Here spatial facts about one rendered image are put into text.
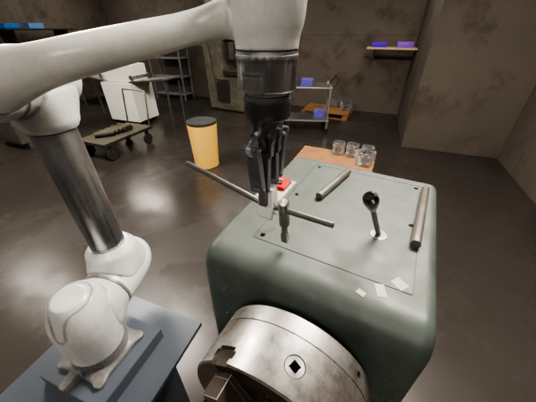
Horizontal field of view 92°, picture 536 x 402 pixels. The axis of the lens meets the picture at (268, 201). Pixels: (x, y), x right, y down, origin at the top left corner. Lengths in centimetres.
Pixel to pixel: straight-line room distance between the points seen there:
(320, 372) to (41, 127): 75
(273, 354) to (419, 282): 31
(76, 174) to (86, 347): 47
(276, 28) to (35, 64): 36
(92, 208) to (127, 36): 50
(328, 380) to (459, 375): 166
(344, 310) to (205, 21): 57
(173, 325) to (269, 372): 70
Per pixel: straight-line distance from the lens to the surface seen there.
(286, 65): 40
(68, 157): 82
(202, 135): 360
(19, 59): 56
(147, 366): 108
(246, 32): 39
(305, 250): 60
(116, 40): 53
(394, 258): 64
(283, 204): 49
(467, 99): 495
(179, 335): 110
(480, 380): 217
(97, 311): 89
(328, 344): 51
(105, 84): 637
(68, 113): 79
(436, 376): 205
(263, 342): 49
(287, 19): 39
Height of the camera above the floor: 167
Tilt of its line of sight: 34 degrees down
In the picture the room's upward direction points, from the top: straight up
